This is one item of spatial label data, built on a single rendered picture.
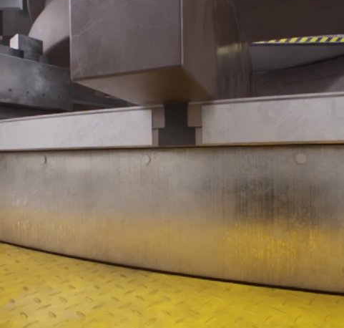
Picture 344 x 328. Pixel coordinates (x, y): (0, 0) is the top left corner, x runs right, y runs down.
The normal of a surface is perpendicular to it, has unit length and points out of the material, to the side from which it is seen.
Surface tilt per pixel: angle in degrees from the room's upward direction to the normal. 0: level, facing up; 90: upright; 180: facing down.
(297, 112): 90
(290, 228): 90
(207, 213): 90
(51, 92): 90
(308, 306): 0
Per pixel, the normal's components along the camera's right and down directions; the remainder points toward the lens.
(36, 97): 0.74, 0.00
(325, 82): -0.78, 0.02
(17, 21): 0.01, 0.01
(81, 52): -0.33, 0.01
